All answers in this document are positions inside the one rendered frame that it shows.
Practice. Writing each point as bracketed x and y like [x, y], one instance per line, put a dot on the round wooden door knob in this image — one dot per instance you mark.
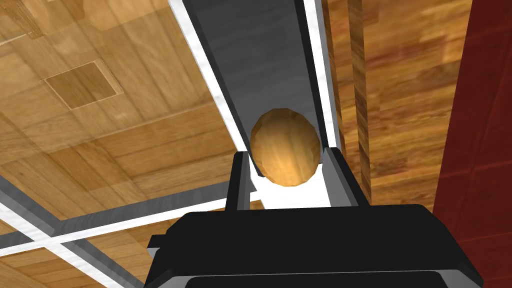
[284, 146]

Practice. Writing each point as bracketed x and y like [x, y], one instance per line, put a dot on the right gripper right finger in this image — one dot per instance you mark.
[340, 184]

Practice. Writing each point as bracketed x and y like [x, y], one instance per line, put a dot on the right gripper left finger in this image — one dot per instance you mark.
[238, 184]

